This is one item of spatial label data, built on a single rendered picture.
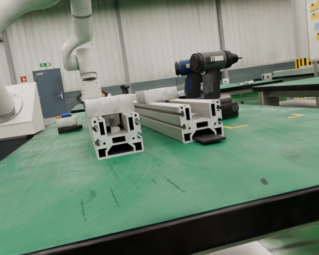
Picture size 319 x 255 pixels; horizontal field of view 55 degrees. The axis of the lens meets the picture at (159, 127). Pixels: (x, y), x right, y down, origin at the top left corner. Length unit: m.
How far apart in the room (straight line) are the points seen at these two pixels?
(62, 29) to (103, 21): 1.56
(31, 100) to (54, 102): 10.87
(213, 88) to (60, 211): 0.70
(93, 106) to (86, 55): 0.91
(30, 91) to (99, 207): 1.26
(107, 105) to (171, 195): 0.38
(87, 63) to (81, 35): 0.16
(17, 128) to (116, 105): 0.85
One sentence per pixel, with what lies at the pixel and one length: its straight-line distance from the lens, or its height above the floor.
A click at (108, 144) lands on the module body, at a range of 0.65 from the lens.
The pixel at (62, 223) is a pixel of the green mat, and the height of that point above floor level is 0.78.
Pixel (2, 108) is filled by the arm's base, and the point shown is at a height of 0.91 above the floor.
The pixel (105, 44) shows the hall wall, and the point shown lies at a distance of 12.55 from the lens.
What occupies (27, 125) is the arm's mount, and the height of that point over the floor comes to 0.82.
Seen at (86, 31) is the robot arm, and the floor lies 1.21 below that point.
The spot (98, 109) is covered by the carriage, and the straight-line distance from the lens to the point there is 0.71.
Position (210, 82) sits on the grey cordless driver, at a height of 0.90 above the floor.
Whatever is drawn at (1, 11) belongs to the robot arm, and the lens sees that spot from 1.32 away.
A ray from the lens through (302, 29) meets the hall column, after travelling 9.25.
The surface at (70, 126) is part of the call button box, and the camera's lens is 1.29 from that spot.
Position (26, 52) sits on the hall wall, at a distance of 12.68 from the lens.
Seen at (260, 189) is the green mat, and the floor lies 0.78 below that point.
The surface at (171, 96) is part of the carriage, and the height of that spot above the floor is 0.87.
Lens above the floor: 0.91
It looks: 8 degrees down
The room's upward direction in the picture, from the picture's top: 8 degrees counter-clockwise
